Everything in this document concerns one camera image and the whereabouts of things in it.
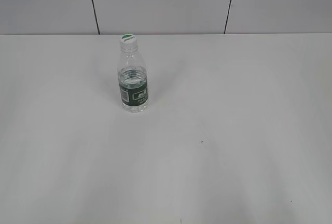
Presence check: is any clear green-label water bottle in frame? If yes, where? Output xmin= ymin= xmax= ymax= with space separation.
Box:
xmin=117 ymin=44 xmax=148 ymax=113

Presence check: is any white green bottle cap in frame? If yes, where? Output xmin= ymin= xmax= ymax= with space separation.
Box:
xmin=120 ymin=34 xmax=137 ymax=49

